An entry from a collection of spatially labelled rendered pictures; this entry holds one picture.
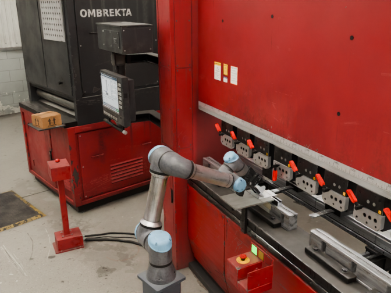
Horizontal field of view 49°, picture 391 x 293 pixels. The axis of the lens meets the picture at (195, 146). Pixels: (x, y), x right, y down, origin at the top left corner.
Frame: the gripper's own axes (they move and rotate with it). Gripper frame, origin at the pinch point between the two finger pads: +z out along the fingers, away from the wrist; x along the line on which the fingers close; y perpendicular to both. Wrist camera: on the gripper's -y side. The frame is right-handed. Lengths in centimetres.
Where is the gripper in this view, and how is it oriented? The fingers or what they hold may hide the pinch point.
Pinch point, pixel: (258, 194)
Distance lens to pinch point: 259.0
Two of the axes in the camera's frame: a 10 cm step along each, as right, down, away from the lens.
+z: 5.9, 6.3, 5.1
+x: -4.4, -2.8, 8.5
